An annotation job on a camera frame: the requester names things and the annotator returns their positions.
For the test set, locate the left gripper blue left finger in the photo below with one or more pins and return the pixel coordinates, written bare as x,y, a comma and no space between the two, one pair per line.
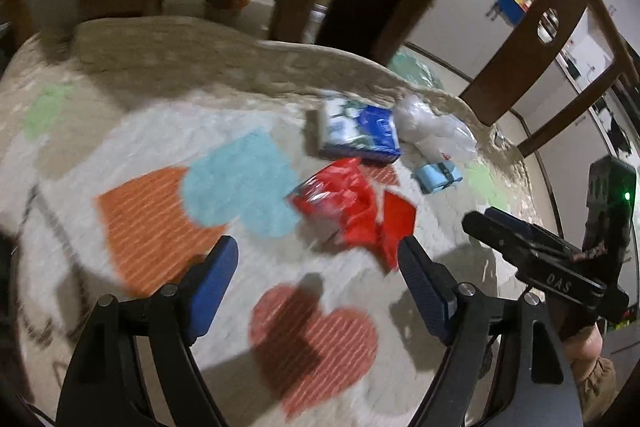
104,384

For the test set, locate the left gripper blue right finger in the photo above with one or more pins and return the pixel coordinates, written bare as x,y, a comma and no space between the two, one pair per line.
533,384

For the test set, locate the clear plastic bag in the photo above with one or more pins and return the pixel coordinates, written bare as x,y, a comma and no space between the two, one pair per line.
437,137

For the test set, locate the red foil snack wrapper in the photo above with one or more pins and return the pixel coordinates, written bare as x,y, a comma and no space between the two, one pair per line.
341,202

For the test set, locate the blue white tissue pack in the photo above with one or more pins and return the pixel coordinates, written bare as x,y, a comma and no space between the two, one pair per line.
350,128

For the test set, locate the grey kitchen cabinets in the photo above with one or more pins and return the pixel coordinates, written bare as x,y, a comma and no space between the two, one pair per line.
461,34

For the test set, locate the person right hand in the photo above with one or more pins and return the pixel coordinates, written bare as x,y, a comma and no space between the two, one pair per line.
582,351

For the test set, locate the quilted patchwork table cover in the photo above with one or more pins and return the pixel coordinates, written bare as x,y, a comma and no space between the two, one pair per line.
125,155

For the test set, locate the blue cloth on counter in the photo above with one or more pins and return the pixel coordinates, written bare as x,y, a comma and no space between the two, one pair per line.
511,11

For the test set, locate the green plastic bag on floor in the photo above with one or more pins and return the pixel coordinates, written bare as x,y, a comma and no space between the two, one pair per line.
407,66

